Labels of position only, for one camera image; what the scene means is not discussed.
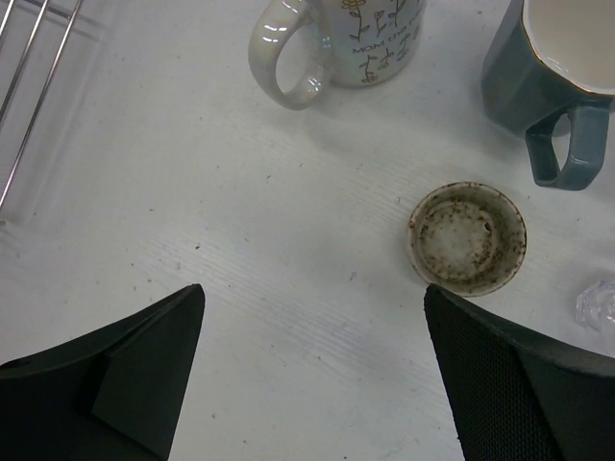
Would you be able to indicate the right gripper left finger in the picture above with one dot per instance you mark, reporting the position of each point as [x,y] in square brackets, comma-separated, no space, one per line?
[115,393]

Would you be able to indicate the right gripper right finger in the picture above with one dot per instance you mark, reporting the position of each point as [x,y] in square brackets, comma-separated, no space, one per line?
[515,393]

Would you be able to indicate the clear glass cup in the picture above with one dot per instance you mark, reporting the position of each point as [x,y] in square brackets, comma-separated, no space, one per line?
[595,306]

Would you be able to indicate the tan ceramic cup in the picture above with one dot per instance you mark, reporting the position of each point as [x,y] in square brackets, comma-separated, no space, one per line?
[467,237]

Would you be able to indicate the grey blue ceramic mug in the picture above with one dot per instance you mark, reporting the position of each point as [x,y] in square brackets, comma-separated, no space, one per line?
[548,76]

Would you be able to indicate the white pearly round cup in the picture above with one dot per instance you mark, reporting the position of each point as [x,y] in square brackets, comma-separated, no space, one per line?
[357,44]

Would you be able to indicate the wire dish rack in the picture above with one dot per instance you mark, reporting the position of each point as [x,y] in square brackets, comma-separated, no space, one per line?
[34,36]

